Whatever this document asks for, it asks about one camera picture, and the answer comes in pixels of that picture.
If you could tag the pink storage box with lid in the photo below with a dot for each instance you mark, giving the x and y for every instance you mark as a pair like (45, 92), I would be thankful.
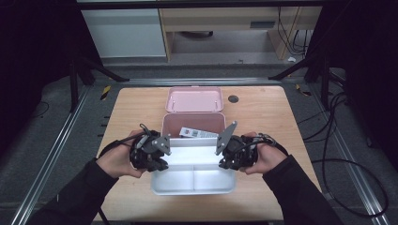
(194, 100)

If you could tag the person's right hand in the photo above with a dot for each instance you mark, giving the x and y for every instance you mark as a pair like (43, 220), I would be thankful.
(270, 156)

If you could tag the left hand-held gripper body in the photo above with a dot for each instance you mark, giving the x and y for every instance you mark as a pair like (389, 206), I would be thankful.
(147, 150)

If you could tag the white cabinet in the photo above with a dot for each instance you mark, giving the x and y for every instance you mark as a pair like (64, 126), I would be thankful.
(125, 33)

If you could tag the white divided tray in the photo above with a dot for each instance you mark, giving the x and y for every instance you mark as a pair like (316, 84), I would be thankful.
(192, 173)

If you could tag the metal rail behind table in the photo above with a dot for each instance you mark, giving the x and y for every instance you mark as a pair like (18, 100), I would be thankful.
(200, 82)

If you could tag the black metal stand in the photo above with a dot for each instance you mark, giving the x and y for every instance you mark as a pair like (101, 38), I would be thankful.
(316, 70)
(81, 72)

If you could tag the round black table grommet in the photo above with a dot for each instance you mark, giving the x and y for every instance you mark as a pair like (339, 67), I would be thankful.
(233, 99)

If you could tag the light wooden desk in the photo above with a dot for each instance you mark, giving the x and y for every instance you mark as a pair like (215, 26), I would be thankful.
(219, 18)

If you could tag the person's left hand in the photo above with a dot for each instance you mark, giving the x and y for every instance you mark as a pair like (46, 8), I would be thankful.
(117, 162)

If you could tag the white and blue medicine box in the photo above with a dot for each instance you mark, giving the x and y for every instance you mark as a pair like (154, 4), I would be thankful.
(197, 132)

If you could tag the yellow and black tape strip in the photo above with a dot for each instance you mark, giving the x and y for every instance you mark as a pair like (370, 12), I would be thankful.
(303, 90)
(105, 92)

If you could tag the long metal floor rail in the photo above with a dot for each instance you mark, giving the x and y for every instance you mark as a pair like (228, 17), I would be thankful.
(47, 162)
(350, 168)

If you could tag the small white floor object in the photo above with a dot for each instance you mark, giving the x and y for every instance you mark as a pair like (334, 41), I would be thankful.
(292, 59)

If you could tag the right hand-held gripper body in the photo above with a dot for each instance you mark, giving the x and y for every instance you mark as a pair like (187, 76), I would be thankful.
(237, 146)

